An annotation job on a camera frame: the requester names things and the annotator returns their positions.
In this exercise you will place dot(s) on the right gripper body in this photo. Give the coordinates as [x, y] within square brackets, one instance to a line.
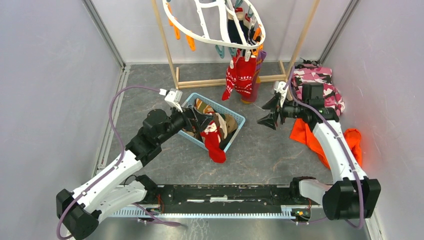
[290, 111]

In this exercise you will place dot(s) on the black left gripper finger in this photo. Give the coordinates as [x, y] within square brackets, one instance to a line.
[198, 119]
[198, 130]

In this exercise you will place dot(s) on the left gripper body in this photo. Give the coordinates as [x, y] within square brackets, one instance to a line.
[183, 122]

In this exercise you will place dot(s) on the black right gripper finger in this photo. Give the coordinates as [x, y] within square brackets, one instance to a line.
[273, 104]
[270, 120]

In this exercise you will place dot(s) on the red white patterned sock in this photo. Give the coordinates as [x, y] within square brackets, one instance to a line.
[245, 71]

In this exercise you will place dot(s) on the teal clothespin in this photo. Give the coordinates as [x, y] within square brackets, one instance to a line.
[232, 51]
[220, 50]

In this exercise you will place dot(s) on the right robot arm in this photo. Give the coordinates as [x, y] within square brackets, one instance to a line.
[352, 195]

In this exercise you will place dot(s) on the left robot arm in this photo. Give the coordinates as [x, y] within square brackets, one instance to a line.
[84, 208]

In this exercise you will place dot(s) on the wooden hanger stand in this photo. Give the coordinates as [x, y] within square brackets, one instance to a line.
[285, 73]

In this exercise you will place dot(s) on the white round sock hanger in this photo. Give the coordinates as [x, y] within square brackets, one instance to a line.
[206, 21]

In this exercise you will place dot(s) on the red sock in basket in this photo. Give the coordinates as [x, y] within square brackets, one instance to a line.
[212, 139]

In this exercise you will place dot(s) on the orange cloth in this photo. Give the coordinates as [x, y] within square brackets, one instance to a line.
[301, 133]

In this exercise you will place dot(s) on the tan sock in basket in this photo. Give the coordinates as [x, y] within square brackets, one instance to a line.
[223, 123]

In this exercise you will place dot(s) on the light blue laundry basket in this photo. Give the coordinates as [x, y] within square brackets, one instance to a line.
[240, 120]

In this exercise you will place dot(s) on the purple striped hanging sock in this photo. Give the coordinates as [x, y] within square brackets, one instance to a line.
[256, 79]

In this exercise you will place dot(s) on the white clothespin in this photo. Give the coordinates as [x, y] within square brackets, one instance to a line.
[247, 55]

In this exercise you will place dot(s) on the orange clothespin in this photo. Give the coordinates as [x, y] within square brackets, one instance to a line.
[255, 37]

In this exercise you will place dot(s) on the black hanging sock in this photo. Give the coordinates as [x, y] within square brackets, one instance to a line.
[234, 34]

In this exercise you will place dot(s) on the beige red cuffed sock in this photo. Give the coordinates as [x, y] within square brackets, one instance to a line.
[239, 12]

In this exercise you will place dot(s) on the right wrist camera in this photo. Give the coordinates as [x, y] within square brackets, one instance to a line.
[280, 92]

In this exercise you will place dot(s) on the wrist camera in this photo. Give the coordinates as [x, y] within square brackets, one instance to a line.
[172, 97]
[280, 92]

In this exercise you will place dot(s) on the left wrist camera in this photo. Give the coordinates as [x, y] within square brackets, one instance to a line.
[172, 97]

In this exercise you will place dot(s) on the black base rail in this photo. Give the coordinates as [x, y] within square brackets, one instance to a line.
[223, 199]

